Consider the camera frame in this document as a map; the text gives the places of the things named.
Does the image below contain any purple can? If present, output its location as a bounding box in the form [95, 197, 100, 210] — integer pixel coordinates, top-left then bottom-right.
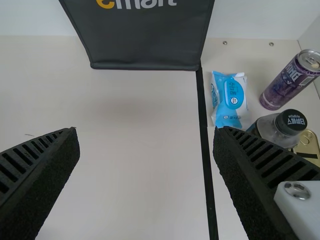
[259, 48, 320, 111]

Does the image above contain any black strip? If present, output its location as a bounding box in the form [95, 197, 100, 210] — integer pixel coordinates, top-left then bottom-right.
[194, 64, 220, 240]

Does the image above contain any gold rectangular tin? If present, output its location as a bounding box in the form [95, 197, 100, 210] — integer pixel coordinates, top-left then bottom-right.
[287, 128, 320, 167]

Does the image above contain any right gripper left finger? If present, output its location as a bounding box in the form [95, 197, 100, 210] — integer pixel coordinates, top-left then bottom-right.
[0, 127, 81, 240]

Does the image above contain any dark coffee bottle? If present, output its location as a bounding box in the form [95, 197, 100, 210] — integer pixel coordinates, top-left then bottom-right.
[246, 108, 308, 149]

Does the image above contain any blue white wet wipes pack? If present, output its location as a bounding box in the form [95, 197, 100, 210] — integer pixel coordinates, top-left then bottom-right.
[210, 70, 250, 130]

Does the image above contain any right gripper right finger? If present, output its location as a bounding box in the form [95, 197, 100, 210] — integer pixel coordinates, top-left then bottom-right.
[212, 125, 320, 240]

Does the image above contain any dark grey bag with straps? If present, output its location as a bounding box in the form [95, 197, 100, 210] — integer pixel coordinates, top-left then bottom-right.
[58, 0, 216, 72]

